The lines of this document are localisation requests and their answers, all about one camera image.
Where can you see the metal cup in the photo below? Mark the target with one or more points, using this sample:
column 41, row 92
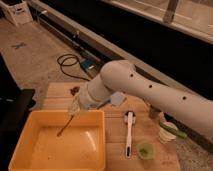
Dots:
column 153, row 112

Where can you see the green stick utensil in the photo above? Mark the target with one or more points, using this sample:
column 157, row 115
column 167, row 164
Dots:
column 177, row 132

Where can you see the dark grape bunch toy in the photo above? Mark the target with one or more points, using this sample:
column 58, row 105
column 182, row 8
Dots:
column 74, row 90

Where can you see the black chair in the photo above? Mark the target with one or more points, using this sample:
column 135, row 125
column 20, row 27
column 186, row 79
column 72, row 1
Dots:
column 15, row 105

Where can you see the white cardboard box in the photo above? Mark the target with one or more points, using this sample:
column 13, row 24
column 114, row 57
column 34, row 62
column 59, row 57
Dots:
column 18, row 14

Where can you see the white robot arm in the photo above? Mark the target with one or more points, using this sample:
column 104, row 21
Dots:
column 194, row 111

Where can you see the yellow plastic tray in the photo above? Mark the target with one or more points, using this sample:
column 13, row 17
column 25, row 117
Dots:
column 45, row 145

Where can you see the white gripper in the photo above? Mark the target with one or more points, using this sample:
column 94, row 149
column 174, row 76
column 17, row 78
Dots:
column 74, row 106

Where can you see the green plastic cup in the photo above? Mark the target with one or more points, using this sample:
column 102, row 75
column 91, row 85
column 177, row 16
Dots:
column 145, row 151

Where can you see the light blue cloth piece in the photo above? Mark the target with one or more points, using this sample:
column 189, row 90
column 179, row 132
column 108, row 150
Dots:
column 117, row 98

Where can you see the white bowl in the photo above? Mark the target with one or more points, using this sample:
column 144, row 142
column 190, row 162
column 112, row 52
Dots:
column 165, row 136

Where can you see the blue grey power box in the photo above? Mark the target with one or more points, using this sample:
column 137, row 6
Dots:
column 90, row 68

